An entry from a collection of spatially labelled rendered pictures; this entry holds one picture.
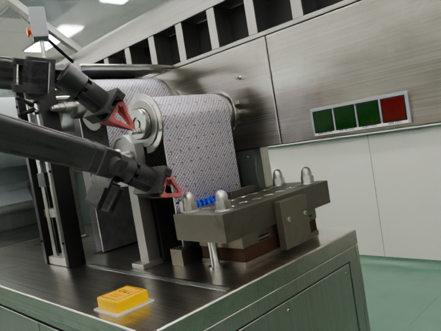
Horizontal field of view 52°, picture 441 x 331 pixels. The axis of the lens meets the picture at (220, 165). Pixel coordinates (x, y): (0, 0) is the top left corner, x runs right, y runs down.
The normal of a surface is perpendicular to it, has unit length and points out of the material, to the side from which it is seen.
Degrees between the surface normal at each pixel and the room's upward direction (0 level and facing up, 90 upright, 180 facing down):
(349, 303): 90
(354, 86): 90
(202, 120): 90
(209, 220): 90
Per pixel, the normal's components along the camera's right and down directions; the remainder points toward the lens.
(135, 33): -0.70, 0.15
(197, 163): 0.70, -0.08
